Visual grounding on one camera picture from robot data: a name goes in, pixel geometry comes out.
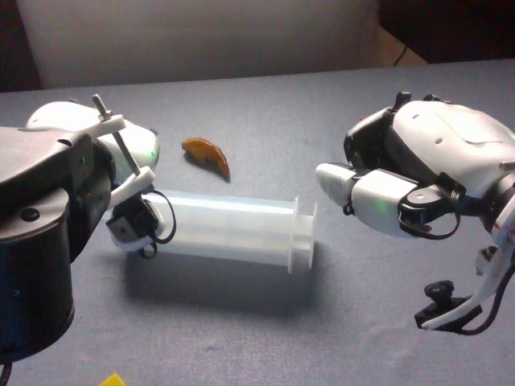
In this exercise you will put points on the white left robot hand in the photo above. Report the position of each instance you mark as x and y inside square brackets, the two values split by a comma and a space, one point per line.
[137, 144]

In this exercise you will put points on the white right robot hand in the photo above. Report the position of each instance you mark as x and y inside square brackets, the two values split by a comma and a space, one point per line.
[442, 136]

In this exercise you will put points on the large clear plastic syringe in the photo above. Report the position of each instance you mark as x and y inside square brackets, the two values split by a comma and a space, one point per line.
[233, 229]

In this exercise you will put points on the brown toy croissant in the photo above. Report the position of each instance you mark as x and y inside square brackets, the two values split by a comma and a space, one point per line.
[207, 153]

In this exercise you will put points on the dark cabinet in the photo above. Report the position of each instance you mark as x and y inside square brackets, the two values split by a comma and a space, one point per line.
[450, 24]

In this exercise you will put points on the white background board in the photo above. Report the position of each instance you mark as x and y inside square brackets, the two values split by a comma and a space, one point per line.
[201, 36]

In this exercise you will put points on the grey table cloth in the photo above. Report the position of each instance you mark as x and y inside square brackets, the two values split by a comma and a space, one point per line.
[261, 342]

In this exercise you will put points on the yellow block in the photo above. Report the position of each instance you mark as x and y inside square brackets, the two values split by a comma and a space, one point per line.
[113, 381]

